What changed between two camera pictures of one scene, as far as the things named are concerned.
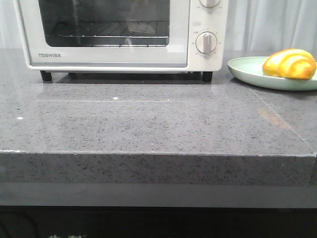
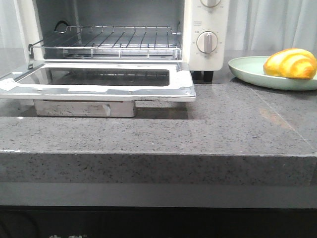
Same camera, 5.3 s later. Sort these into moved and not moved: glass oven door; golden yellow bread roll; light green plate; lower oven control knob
Moved: glass oven door
Not moved: golden yellow bread roll; lower oven control knob; light green plate
